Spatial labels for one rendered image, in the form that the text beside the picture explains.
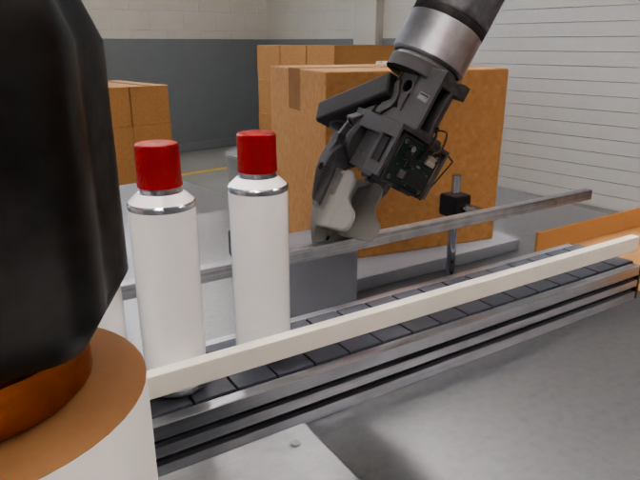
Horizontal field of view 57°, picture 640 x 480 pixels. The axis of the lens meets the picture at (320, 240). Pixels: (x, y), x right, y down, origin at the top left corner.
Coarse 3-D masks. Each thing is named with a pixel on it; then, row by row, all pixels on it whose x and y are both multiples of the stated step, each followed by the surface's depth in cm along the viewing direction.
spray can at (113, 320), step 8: (120, 288) 44; (120, 296) 44; (112, 304) 43; (120, 304) 44; (112, 312) 43; (120, 312) 44; (104, 320) 43; (112, 320) 43; (120, 320) 44; (104, 328) 43; (112, 328) 44; (120, 328) 44
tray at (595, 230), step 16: (576, 224) 98; (592, 224) 100; (608, 224) 103; (624, 224) 106; (544, 240) 94; (560, 240) 97; (576, 240) 99; (592, 240) 101; (608, 240) 101; (624, 256) 93
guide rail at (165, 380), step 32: (576, 256) 70; (608, 256) 74; (448, 288) 61; (480, 288) 62; (512, 288) 65; (352, 320) 54; (384, 320) 56; (224, 352) 48; (256, 352) 49; (288, 352) 51; (160, 384) 45; (192, 384) 47
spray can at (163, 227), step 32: (160, 160) 43; (160, 192) 43; (160, 224) 43; (192, 224) 45; (160, 256) 44; (192, 256) 45; (160, 288) 45; (192, 288) 46; (160, 320) 46; (192, 320) 47; (160, 352) 46; (192, 352) 47
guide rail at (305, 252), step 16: (576, 192) 80; (496, 208) 72; (512, 208) 73; (528, 208) 75; (544, 208) 77; (416, 224) 66; (432, 224) 67; (448, 224) 68; (464, 224) 69; (336, 240) 60; (352, 240) 61; (384, 240) 63; (400, 240) 65; (304, 256) 58; (320, 256) 59; (208, 272) 53; (224, 272) 54; (128, 288) 50
